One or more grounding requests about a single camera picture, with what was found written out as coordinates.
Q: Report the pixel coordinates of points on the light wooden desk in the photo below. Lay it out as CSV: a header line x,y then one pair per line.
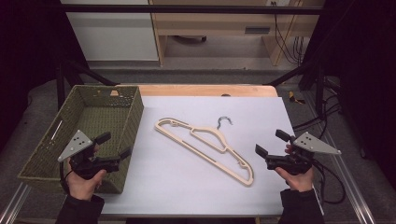
x,y
211,23

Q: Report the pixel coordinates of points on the white cabinet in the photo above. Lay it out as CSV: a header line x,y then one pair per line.
x,y
115,34

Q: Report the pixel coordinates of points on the green woven basket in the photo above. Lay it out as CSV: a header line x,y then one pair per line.
x,y
93,121

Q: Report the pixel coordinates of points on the black horizontal metal bar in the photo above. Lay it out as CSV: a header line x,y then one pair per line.
x,y
186,9

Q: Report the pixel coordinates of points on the person's right hand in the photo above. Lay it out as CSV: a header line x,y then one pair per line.
x,y
300,183

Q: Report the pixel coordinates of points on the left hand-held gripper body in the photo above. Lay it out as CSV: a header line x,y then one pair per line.
x,y
84,166

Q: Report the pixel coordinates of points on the yellow and black tool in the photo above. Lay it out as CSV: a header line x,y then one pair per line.
x,y
294,99

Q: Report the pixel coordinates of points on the beige wooden clothes hanger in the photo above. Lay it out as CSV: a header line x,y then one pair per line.
x,y
229,151

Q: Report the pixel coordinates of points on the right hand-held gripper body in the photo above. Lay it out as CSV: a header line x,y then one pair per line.
x,y
295,163

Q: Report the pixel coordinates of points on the black metal stand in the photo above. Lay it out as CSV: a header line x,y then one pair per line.
x,y
295,73
90,74

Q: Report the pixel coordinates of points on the person's left hand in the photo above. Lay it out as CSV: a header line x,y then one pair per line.
x,y
82,188

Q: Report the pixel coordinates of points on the white paper sheet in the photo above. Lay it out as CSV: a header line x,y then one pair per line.
x,y
193,186

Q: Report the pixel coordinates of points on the aluminium rail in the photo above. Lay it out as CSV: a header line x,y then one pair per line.
x,y
12,203
348,174

